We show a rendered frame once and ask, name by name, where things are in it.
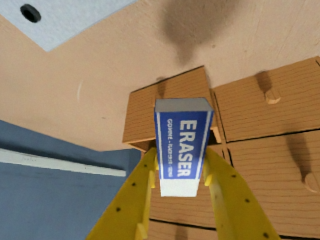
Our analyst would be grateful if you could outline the brown chest of drawers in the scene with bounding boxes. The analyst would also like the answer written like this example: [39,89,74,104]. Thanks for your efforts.
[148,56,320,240]

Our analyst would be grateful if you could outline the blue and white eraser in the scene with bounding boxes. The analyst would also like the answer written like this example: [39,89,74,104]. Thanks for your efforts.
[154,98,214,196]

